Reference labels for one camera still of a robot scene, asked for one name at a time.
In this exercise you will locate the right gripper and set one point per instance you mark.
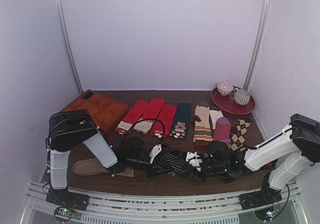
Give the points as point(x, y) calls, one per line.
point(210, 167)

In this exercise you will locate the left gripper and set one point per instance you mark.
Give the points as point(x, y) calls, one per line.
point(154, 172)

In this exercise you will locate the black white striped sock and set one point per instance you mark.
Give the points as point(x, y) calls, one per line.
point(171, 160)

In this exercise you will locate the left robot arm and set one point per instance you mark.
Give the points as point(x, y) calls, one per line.
point(69, 129)

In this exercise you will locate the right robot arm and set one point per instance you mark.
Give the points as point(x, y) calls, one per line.
point(298, 141)

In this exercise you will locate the beige striped sock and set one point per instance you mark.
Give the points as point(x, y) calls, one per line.
point(202, 129)

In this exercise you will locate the dark green reindeer sock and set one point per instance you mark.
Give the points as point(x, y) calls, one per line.
point(181, 121)

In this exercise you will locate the red sock right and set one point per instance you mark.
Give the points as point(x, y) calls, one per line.
point(166, 116)

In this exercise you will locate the red sock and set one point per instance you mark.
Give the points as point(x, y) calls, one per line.
point(166, 116)
point(151, 112)
point(133, 115)

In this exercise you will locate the purple magenta sock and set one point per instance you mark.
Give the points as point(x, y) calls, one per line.
point(222, 130)

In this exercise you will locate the red sock left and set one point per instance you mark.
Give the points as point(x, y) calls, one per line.
point(133, 115)

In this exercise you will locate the brown argyle sock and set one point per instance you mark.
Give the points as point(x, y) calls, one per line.
point(238, 134)

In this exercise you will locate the red sock middle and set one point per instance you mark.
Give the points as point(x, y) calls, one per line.
point(151, 112)

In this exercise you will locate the cream short sock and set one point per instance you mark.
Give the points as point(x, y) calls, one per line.
point(214, 116)

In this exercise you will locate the tan sock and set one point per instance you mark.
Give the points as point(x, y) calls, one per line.
point(93, 167)

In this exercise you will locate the orange divided organizer tray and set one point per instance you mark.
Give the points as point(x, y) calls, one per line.
point(105, 111)

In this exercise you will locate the dark red plate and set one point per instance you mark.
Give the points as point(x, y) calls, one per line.
point(227, 103)

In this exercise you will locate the black orange argyle sock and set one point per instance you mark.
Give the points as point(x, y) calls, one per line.
point(271, 164)

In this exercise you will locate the patterned white bowl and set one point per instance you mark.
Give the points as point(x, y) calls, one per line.
point(224, 88)

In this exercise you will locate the striped grey cup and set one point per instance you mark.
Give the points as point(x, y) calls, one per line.
point(242, 97)

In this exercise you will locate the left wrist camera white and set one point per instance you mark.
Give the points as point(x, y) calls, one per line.
point(156, 150)

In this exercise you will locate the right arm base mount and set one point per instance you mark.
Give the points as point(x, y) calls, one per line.
point(265, 203)

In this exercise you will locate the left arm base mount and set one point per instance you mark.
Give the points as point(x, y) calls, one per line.
point(67, 203)

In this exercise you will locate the right aluminium frame post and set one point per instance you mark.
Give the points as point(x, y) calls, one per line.
point(257, 50)

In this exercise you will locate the aluminium frame post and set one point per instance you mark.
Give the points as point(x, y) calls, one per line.
point(67, 45)
point(257, 50)

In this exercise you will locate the left aluminium frame post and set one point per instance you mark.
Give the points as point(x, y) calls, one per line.
point(67, 45)

